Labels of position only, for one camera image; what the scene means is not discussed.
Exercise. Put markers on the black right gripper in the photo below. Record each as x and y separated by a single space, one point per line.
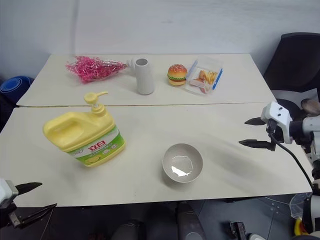
272 126

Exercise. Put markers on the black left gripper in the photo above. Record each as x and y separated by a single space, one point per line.
7 215

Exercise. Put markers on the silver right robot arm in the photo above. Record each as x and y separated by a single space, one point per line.
311 130

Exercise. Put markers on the grey round bowl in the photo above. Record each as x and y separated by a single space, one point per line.
182 165

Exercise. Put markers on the yellow detergent pump bottle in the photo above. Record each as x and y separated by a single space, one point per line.
82 130

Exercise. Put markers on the brown rounded object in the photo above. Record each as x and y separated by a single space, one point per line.
310 106

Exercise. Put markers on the clear plastic food box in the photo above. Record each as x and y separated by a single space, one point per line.
203 77

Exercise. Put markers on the black office chair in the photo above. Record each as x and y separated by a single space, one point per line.
295 62

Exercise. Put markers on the toy hamburger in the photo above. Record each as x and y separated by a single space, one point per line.
177 75

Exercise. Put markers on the dark rounded shape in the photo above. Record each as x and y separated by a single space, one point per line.
128 231
191 222

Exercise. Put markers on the yellow round object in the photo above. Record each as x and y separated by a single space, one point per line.
301 227

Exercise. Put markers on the blue rolled mat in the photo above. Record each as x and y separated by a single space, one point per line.
13 86

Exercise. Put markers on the white ceramic vase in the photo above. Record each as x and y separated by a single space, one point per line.
145 80

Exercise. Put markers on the pink flower bouquet in wrap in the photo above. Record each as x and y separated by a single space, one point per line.
92 68

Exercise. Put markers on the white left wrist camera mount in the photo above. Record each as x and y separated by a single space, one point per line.
5 191

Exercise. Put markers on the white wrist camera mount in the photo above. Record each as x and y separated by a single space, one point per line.
277 112
5 191

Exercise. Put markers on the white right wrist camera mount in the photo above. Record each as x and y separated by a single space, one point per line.
277 112

